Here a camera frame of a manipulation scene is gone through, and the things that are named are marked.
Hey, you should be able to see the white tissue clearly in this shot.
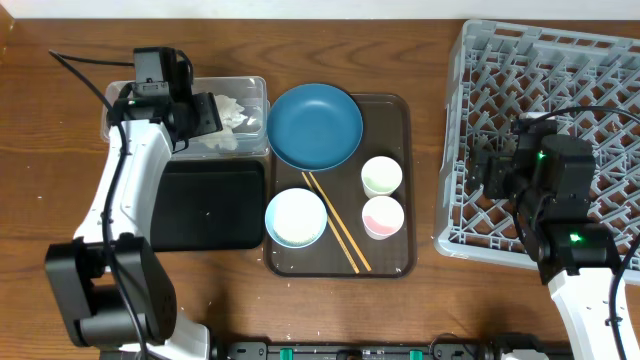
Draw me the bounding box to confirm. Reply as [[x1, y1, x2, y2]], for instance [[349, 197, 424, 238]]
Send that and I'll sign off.
[[196, 95, 247, 151]]

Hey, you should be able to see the green-tinted white cup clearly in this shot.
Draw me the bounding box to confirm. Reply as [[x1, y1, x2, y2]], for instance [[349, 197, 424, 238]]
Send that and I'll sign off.
[[361, 156, 403, 198]]

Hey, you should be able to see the dark blue plate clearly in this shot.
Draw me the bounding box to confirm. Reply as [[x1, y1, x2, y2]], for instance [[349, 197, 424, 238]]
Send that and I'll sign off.
[[266, 83, 364, 171]]

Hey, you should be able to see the pink-tinted white cup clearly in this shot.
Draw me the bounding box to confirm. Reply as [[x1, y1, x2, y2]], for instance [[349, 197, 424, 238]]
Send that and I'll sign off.
[[361, 196, 405, 240]]

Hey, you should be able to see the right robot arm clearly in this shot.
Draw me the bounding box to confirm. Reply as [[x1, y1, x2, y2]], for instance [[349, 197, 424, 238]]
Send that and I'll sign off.
[[467, 134, 639, 359]]

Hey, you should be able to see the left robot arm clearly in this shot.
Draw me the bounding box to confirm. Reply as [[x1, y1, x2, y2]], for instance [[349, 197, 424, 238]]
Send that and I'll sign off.
[[45, 93, 222, 359]]

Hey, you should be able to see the grey dishwasher rack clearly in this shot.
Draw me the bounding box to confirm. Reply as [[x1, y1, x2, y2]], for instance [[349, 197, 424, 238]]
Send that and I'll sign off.
[[434, 20, 639, 269]]

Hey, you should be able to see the clear plastic bin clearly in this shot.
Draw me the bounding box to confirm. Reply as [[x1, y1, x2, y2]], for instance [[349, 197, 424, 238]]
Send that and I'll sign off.
[[99, 68, 268, 171]]

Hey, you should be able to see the black plastic tray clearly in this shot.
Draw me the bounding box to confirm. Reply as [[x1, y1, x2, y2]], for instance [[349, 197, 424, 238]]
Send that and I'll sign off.
[[150, 160, 266, 252]]

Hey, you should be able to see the right wooden chopstick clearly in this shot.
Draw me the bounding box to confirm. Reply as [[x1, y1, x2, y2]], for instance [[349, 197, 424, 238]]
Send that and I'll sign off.
[[306, 172, 372, 272]]

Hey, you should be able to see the light blue bowl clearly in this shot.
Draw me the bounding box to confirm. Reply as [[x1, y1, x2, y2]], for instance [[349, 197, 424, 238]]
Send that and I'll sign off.
[[264, 188, 328, 249]]

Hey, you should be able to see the left black cable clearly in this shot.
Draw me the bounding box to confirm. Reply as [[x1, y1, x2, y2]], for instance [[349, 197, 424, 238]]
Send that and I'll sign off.
[[47, 48, 151, 360]]

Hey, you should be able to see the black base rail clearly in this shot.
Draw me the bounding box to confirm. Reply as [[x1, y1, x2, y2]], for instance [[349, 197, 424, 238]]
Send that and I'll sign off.
[[209, 340, 576, 360]]

